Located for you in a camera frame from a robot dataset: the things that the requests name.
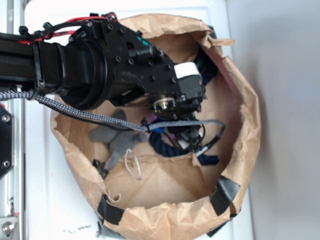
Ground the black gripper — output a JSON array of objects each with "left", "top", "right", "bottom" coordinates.
[{"left": 148, "top": 62, "right": 206, "bottom": 155}]

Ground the grey plush mouse toy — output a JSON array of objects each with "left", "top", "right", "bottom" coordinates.
[{"left": 89, "top": 123, "right": 149, "bottom": 179}]

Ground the grey braided cable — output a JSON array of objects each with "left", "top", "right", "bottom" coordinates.
[{"left": 0, "top": 90, "right": 226, "bottom": 152}]

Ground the black mounting plate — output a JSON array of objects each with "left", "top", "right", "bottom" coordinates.
[{"left": 0, "top": 103, "right": 15, "bottom": 179}]

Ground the dark green curved toy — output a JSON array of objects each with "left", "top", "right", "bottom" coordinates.
[{"left": 193, "top": 55, "right": 206, "bottom": 73}]

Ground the brown paper bag bin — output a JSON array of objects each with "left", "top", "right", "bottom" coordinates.
[{"left": 50, "top": 13, "right": 261, "bottom": 240}]

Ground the red and black wire bundle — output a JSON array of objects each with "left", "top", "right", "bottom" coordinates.
[{"left": 18, "top": 11, "right": 118, "bottom": 46}]

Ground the aluminium frame rail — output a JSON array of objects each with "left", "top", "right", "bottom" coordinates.
[{"left": 0, "top": 0, "right": 28, "bottom": 240}]

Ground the metal corner bracket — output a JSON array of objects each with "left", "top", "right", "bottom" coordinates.
[{"left": 0, "top": 216, "right": 20, "bottom": 240}]

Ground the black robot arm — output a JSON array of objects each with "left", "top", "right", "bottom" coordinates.
[{"left": 0, "top": 16, "right": 205, "bottom": 151}]

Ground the dark blue rope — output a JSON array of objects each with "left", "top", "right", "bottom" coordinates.
[{"left": 148, "top": 57, "right": 220, "bottom": 167}]

